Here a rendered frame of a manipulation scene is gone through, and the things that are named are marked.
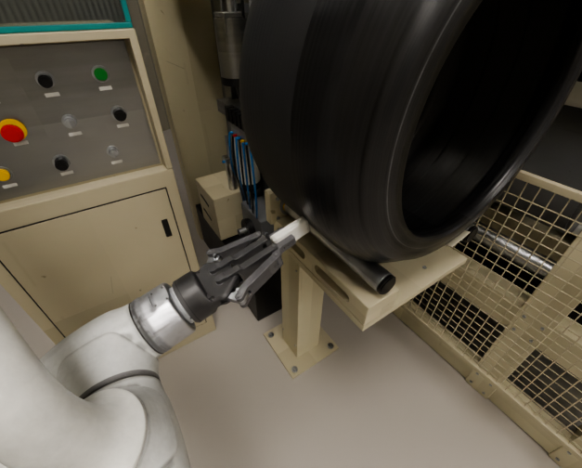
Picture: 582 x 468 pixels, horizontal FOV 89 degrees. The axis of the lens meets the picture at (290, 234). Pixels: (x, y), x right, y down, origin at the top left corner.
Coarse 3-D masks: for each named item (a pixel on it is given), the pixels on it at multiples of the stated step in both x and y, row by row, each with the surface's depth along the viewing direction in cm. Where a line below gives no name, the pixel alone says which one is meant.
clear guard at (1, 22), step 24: (0, 0) 60; (24, 0) 62; (48, 0) 64; (72, 0) 66; (96, 0) 68; (120, 0) 70; (0, 24) 62; (24, 24) 64; (48, 24) 66; (72, 24) 67; (96, 24) 69; (120, 24) 72
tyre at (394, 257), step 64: (256, 0) 39; (320, 0) 30; (384, 0) 27; (448, 0) 27; (512, 0) 56; (576, 0) 49; (256, 64) 40; (320, 64) 31; (384, 64) 28; (448, 64) 72; (512, 64) 62; (576, 64) 49; (256, 128) 45; (320, 128) 33; (384, 128) 31; (448, 128) 76; (512, 128) 65; (320, 192) 38; (384, 192) 37; (448, 192) 72; (384, 256) 49
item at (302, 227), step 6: (300, 222) 50; (306, 222) 50; (288, 228) 50; (294, 228) 49; (300, 228) 50; (306, 228) 51; (282, 234) 49; (288, 234) 49; (294, 234) 50; (300, 234) 51; (276, 240) 48
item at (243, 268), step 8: (272, 248) 48; (256, 256) 47; (264, 256) 47; (248, 264) 47; (256, 264) 47; (224, 272) 46; (232, 272) 45; (240, 272) 46; (248, 272) 47; (216, 280) 45; (224, 280) 45; (240, 280) 48
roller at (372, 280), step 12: (300, 216) 72; (312, 228) 69; (324, 240) 66; (336, 252) 64; (348, 264) 61; (360, 264) 59; (372, 264) 58; (360, 276) 59; (372, 276) 57; (384, 276) 56; (384, 288) 56
